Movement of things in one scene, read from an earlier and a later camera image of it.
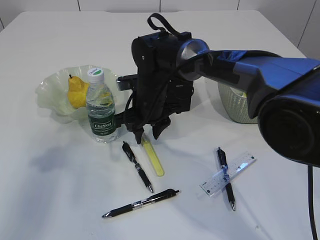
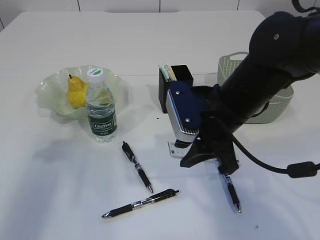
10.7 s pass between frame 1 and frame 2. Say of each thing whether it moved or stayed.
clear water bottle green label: stayed
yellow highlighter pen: moved
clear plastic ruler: moved
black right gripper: moved
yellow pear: stayed
